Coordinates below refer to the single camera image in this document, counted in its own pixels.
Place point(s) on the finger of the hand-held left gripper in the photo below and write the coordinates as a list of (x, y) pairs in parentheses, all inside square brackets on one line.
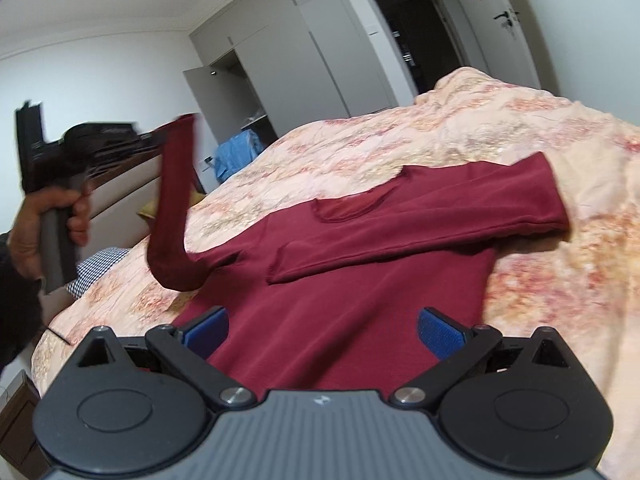
[(152, 139)]

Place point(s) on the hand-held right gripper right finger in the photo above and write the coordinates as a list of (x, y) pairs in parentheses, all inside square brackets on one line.
[(440, 332)]

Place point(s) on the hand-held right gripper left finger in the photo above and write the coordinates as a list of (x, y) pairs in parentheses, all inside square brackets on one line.
[(207, 332)]

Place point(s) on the maroon long-sleeved shirt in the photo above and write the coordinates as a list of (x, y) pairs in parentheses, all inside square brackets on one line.
[(360, 280)]

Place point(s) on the person's left hand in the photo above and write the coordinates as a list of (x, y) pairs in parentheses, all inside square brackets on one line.
[(25, 240)]

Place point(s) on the yellow pillow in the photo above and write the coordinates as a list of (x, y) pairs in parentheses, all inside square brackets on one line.
[(149, 208)]

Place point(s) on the blue cloth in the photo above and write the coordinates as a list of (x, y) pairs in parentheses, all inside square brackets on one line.
[(237, 152)]

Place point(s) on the checkered pillow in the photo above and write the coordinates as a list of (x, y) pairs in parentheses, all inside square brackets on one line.
[(95, 265)]

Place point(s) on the grey wardrobe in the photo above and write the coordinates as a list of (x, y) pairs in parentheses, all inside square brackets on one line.
[(285, 60)]

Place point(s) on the floral pink blanket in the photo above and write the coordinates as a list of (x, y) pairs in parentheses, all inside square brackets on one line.
[(550, 160)]

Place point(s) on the brown wooden nightstand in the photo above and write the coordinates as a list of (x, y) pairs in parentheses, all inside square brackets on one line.
[(15, 425)]

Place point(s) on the white door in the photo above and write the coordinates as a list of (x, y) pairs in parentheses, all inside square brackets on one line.
[(492, 30)]

